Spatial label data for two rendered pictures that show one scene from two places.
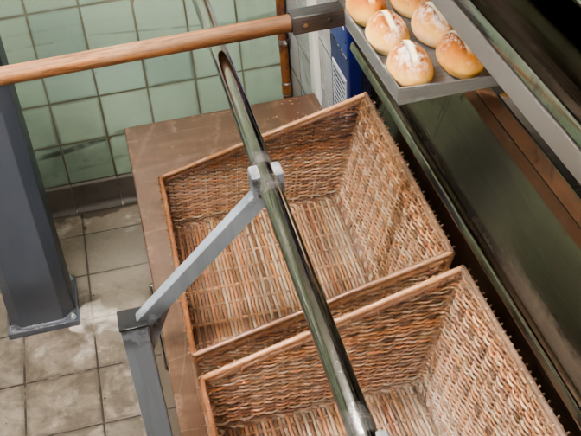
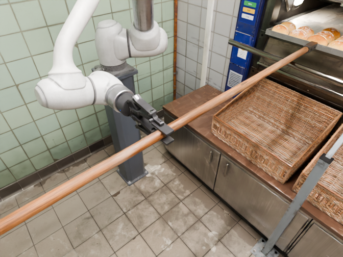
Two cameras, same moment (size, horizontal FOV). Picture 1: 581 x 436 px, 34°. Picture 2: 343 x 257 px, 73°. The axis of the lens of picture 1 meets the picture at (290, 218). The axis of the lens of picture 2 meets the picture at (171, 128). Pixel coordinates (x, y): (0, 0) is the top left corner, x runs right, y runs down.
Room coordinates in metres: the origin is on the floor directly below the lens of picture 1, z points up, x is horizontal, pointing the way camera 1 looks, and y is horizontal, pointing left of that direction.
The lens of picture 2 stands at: (0.78, 1.10, 1.67)
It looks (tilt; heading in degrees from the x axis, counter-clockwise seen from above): 41 degrees down; 330
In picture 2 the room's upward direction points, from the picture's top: straight up
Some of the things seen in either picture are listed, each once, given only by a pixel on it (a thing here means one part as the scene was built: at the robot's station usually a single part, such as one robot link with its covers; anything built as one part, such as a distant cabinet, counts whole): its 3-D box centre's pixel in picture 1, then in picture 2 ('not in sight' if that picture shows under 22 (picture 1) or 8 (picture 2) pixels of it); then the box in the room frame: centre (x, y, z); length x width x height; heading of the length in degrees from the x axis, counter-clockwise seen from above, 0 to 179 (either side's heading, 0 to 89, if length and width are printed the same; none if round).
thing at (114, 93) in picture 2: not in sight; (121, 99); (1.47, 0.91, 1.20); 0.09 x 0.06 x 0.09; 102
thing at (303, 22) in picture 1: (316, 17); (309, 47); (1.43, -0.07, 1.20); 0.09 x 0.04 x 0.03; 101
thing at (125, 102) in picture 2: not in sight; (132, 108); (1.40, 0.90, 1.20); 0.09 x 0.07 x 0.08; 12
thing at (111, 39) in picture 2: not in sight; (111, 42); (2.07, 0.74, 1.17); 0.18 x 0.16 x 0.22; 68
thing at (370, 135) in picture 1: (291, 239); (270, 123); (1.44, 0.00, 0.72); 0.56 x 0.49 x 0.28; 9
